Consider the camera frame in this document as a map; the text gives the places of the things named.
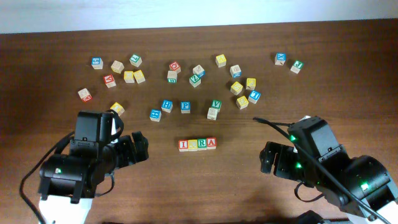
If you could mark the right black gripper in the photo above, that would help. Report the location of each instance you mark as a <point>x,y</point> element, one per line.
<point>286,152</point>

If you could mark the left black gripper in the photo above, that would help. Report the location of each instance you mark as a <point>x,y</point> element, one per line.
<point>131,157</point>

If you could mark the red I block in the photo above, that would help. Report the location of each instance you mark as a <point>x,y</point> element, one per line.
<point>183,145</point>

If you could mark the yellow C block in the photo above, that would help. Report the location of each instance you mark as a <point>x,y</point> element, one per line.
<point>192,144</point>

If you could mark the green R block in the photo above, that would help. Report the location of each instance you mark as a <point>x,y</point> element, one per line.
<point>202,144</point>

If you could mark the red A block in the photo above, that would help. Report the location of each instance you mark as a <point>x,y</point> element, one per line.
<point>211,143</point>

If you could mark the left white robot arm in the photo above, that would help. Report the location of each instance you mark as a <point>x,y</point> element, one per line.
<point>69,178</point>

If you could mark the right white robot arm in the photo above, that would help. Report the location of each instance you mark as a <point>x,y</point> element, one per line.
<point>361,187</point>

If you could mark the blue block lower left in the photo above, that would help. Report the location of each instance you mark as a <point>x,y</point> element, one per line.
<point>155,115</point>

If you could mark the yellow O block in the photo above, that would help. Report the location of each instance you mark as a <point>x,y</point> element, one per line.
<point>117,108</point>

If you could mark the blue H block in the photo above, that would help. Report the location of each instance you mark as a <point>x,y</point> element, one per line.
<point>167,106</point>

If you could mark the blue P block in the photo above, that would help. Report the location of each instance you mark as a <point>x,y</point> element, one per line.
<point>185,107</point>

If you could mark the red side wooden block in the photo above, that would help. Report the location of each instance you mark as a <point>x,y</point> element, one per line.
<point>84,95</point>

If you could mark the yellow block left of pair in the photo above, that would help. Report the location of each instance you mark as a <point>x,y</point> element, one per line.
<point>129,77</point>

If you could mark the yellow block of pair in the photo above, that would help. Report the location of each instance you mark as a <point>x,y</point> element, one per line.
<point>139,76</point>
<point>129,77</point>

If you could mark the red X block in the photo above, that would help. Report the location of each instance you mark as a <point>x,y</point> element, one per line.
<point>109,81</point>

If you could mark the yellow block right of pair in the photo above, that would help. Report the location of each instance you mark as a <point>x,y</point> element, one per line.
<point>139,76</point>

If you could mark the blue T block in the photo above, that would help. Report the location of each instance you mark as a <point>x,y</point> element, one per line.
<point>254,96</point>

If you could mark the yellow G block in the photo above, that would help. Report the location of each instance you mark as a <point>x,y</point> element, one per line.
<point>242,102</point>

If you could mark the plain tan block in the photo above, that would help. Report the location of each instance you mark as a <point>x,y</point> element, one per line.
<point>117,66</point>

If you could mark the plain block green side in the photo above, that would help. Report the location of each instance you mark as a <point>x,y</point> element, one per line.
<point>172,76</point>

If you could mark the yellow S block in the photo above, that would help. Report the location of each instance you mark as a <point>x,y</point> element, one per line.
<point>250,83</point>

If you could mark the plain wooden block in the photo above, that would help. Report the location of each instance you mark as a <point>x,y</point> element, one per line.
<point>212,113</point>

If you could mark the green L block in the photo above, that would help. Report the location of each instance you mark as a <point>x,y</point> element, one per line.
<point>135,60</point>

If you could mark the yellow K block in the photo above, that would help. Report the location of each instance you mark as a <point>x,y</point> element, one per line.
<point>236,88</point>

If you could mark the blue S block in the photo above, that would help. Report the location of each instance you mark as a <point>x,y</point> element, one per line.
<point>97,63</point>

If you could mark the green V block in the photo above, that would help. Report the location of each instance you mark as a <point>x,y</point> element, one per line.
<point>216,104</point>

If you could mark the red C block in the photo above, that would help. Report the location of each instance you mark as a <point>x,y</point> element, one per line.
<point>175,66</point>

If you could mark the green Z block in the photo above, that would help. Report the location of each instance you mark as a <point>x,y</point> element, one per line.
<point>195,80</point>

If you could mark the green J block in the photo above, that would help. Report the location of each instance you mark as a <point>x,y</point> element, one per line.
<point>297,66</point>

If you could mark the plain block blue side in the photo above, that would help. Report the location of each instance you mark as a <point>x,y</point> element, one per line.
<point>199,71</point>

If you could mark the blue X block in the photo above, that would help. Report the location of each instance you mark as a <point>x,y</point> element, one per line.
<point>280,58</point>

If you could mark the blue D block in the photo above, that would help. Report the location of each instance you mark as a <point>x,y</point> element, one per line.
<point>235,71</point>

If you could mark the yellow top block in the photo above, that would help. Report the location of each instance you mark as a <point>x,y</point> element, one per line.
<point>220,60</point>

